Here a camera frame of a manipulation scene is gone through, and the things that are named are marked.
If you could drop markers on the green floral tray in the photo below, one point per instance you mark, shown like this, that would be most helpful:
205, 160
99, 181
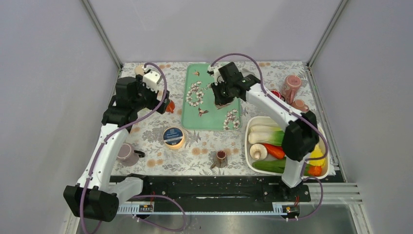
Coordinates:
199, 111

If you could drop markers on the blue-topped tape roll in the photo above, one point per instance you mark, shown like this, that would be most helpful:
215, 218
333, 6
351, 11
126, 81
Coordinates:
173, 138

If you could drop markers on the tall pink patterned mug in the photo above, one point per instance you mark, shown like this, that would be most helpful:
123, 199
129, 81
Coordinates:
290, 88

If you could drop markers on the cream floral tall mug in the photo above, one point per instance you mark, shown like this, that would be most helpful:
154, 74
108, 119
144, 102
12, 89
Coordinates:
139, 70

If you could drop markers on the small orange mug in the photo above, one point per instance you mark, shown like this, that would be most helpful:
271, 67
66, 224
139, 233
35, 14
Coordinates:
170, 107

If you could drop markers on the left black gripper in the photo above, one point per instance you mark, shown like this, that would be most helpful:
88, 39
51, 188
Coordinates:
141, 86

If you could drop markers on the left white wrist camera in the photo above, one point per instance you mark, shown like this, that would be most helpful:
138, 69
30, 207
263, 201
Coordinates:
152, 80

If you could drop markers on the white mushroom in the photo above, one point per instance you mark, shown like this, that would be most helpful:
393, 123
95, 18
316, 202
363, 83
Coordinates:
258, 152

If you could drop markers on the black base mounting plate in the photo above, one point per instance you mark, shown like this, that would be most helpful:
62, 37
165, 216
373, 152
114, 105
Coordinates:
260, 188

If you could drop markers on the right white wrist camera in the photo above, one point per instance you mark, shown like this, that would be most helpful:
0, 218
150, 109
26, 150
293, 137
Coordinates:
214, 72

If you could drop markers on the small pink mug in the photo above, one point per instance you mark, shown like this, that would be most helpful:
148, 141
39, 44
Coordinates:
299, 104

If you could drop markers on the yellow napa cabbage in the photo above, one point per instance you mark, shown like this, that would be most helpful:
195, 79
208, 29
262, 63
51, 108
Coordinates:
318, 152

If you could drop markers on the white rectangular basin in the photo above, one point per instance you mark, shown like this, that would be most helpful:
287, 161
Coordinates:
327, 168

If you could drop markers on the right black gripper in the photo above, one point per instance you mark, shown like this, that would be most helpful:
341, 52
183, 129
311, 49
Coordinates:
218, 99

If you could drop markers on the green cucumber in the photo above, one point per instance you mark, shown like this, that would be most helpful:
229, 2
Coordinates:
275, 166

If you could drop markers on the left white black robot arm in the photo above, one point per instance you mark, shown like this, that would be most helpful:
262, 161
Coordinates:
92, 196

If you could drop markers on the bok choy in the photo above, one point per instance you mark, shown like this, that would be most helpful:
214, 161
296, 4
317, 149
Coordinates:
265, 134

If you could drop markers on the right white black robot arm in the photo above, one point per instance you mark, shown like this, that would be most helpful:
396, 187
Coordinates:
301, 133

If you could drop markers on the dark brown mug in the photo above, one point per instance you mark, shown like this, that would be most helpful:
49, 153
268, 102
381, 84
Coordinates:
219, 160

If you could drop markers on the mauve mug black handle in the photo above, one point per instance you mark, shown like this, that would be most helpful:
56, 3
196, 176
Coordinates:
128, 155

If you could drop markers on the white slotted cable duct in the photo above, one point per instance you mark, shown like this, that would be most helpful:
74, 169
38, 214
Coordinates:
145, 208

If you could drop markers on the red mug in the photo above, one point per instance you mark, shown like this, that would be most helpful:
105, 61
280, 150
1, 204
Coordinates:
277, 94

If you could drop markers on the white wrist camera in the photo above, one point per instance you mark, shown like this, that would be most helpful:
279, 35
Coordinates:
214, 72
152, 80

